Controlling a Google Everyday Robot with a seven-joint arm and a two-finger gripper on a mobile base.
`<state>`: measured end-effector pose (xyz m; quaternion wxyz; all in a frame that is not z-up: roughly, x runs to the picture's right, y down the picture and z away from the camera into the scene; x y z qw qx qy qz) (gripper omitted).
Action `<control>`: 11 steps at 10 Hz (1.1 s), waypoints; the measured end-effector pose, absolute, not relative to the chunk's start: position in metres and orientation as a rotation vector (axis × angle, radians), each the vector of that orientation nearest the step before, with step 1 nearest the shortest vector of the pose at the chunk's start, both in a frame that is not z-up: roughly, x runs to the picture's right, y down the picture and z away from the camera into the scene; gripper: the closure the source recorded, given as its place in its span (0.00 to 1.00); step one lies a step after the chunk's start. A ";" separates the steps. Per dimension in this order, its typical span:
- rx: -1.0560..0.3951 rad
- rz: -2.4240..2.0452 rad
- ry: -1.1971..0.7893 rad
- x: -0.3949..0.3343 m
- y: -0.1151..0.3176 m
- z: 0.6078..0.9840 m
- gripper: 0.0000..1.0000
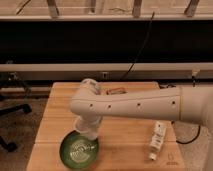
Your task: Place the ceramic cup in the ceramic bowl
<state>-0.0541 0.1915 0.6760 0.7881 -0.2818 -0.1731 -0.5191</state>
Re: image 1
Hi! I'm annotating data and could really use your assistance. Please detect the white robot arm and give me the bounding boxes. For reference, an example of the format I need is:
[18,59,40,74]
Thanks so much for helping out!
[70,79,213,171]

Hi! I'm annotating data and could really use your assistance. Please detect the white plastic bottle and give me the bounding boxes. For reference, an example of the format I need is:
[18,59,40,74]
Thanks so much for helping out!
[149,121,167,161]

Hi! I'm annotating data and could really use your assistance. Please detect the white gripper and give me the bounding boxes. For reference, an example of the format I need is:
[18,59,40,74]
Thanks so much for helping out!
[74,117,102,140]

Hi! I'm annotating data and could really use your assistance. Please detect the black cable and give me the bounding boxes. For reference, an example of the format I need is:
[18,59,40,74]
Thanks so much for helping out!
[118,11,156,83]

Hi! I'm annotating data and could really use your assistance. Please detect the black office chair base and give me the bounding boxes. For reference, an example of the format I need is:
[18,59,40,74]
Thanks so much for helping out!
[0,71,33,153]

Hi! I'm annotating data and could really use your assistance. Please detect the small brown object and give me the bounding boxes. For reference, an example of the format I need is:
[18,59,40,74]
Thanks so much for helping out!
[106,87,126,95]

